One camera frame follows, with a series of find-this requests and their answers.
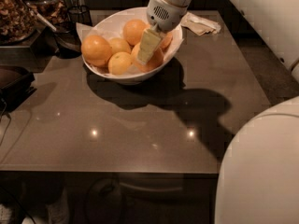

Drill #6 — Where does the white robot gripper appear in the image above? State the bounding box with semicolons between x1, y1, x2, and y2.
137;0;188;65

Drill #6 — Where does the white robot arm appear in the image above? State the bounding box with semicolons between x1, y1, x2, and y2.
137;0;299;224

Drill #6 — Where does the small hidden middle orange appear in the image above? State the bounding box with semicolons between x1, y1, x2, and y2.
108;37;131;54

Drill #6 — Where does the white ceramic bowl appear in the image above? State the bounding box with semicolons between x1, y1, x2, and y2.
77;7;183;85

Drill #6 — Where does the white paper bowl liner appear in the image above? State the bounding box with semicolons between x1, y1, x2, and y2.
76;21;183;84

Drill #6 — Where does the crumpled paper napkin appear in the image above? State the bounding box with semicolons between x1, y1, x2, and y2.
180;12;221;35

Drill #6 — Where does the large glass snack jar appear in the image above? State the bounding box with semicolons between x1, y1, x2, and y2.
0;0;36;46

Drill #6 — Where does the black device on left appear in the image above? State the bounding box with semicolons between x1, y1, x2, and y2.
0;65;35;111

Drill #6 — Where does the black wire cup holder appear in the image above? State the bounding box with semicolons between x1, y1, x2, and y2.
67;5;93;26

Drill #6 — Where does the black cable at left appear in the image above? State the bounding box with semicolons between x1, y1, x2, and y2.
0;98;13;147

